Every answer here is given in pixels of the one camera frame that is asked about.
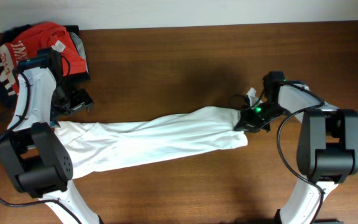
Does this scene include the white t-shirt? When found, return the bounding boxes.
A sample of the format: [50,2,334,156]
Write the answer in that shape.
[55,106,248,179]

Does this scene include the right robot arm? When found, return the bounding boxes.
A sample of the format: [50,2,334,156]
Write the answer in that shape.
[234,71,358,224]

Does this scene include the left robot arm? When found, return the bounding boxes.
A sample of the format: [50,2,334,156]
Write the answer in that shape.
[0,48,102,223]

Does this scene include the grey folded garment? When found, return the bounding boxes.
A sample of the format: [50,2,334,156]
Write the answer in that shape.
[70,32,89,72]

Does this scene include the red folded t-shirt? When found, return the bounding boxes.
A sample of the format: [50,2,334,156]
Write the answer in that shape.
[0,22,90,96]

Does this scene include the black folded t-shirt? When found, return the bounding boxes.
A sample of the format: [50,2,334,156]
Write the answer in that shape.
[0,24,80,108]

